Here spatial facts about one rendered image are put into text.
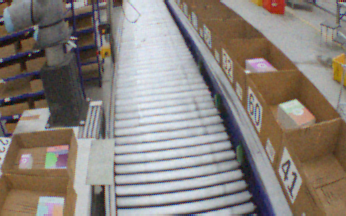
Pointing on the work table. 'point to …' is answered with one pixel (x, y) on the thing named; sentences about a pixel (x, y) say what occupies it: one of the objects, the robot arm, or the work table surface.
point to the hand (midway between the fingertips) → (77, 42)
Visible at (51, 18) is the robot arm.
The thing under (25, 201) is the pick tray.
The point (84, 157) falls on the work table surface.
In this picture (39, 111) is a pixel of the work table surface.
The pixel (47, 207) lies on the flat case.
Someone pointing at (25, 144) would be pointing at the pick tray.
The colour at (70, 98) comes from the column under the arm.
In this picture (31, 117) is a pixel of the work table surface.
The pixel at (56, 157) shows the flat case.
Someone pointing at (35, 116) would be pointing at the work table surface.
